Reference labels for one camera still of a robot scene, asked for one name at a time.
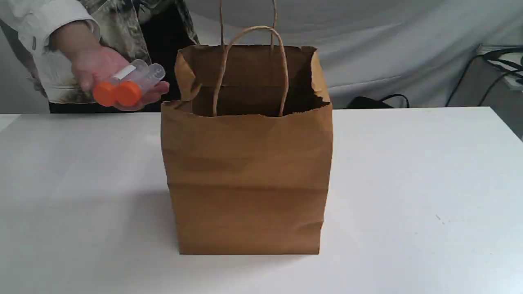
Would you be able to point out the person's right hand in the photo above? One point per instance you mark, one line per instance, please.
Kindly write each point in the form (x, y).
(96, 63)

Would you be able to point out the orange-capped clear tube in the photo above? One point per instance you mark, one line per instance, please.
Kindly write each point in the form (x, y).
(104, 92)
(137, 83)

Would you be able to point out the brown paper bag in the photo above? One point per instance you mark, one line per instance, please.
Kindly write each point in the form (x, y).
(248, 147)

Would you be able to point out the person's right forearm white sleeve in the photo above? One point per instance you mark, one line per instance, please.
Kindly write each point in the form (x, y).
(36, 20)

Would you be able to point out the person's torso patterned jacket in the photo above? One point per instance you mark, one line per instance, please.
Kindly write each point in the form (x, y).
(150, 30)

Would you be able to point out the grey equipment box right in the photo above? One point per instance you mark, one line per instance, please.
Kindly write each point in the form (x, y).
(493, 78)

